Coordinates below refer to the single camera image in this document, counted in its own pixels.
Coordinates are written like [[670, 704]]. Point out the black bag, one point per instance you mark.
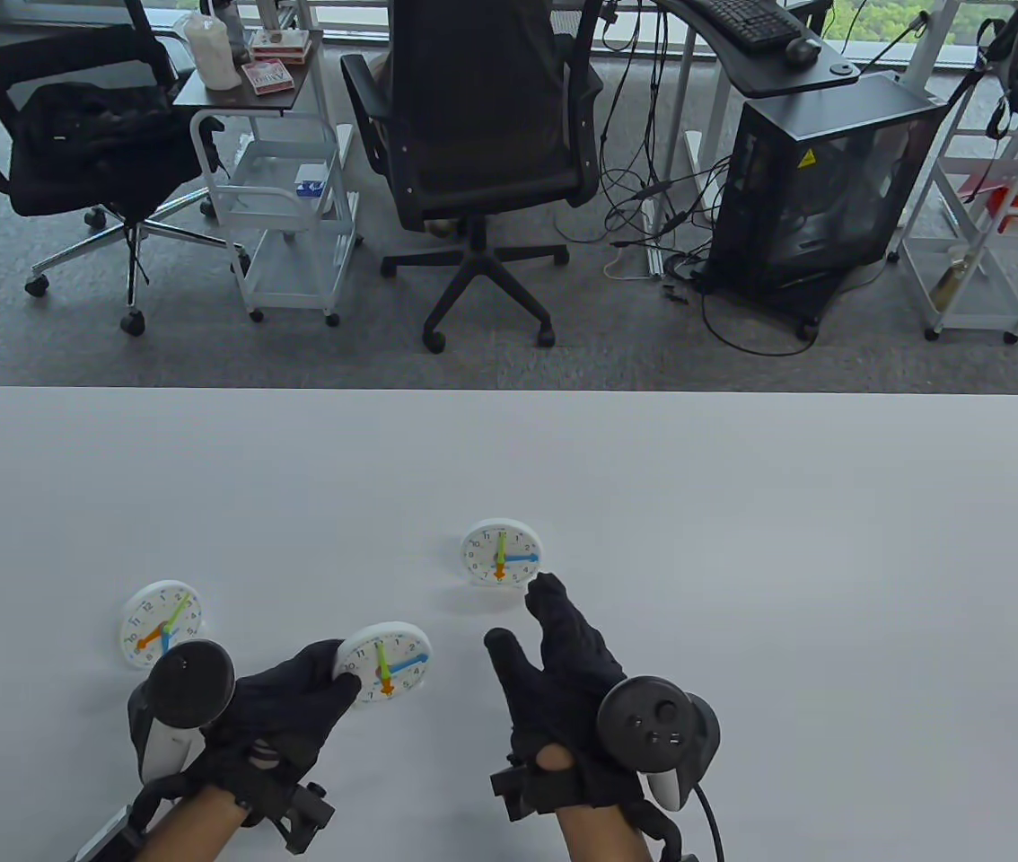
[[87, 121]]

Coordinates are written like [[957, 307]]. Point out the black computer tower case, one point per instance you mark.
[[819, 197]]

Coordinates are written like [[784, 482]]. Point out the person's right forearm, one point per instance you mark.
[[599, 835]]

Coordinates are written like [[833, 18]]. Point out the person's right hand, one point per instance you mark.
[[563, 700]]

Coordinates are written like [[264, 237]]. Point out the white toy clock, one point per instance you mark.
[[392, 664], [500, 552], [159, 624]]

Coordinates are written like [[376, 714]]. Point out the black keyboard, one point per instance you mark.
[[747, 20]]

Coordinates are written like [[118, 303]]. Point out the red packet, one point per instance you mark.
[[1007, 193]]

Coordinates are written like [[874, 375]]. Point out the black mesh office chair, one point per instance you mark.
[[105, 180]]

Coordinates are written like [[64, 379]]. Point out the black high-back office chair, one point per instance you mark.
[[482, 135]]

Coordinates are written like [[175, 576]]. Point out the black white left wrist controller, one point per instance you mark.
[[181, 687]]

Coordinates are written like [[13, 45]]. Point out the person's left thumb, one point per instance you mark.
[[340, 690]]

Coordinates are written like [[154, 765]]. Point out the person's left hand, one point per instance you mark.
[[280, 709]]

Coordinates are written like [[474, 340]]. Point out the black computer mouse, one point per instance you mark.
[[802, 51]]

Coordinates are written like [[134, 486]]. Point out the person's right thumb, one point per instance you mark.
[[507, 660]]

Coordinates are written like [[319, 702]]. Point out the white rolling cart black top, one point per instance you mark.
[[285, 251]]

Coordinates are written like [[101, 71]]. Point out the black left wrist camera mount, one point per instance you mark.
[[293, 804]]

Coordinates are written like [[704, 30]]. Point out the white power strip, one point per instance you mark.
[[653, 256]]

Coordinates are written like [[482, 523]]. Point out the white plastic jar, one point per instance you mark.
[[213, 52]]

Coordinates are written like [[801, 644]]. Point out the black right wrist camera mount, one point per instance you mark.
[[522, 790]]

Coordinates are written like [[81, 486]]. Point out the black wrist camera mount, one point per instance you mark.
[[522, 790], [293, 804]]

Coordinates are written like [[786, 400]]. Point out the person's left forearm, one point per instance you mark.
[[195, 826]]

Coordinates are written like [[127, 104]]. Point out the blue white small box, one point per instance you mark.
[[312, 180]]

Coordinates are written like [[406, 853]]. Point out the black right wrist controller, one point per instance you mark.
[[657, 727]]

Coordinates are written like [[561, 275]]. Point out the red card box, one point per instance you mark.
[[267, 77]]

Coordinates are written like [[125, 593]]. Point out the dark red flat box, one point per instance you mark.
[[281, 43]]

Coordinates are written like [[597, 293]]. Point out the brown bottle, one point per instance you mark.
[[949, 283]]

